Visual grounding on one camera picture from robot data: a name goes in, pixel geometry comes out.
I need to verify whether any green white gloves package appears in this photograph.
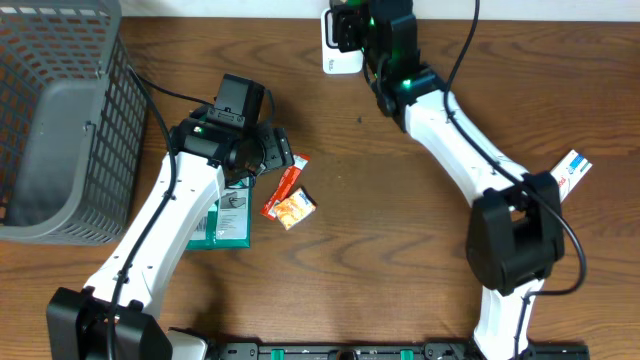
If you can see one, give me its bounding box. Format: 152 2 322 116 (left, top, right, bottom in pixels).
186 178 252 251

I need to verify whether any orange tissue pack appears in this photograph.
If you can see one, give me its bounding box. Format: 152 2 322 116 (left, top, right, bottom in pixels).
274 188 316 230

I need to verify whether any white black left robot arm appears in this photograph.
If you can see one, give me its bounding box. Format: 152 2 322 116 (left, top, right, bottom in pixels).
46 74 294 359

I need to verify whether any red stick sachet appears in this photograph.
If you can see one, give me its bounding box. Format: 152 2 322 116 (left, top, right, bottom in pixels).
260 154 311 220

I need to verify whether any white slim box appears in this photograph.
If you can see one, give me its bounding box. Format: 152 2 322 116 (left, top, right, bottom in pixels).
550 149 592 202

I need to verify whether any grey plastic mesh basket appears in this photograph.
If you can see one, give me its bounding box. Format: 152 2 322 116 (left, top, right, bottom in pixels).
1 0 147 246

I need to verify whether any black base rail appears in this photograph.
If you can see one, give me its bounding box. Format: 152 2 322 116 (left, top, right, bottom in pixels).
167 327 591 360

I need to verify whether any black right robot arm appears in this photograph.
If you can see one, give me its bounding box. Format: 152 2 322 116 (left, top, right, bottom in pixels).
322 1 565 359

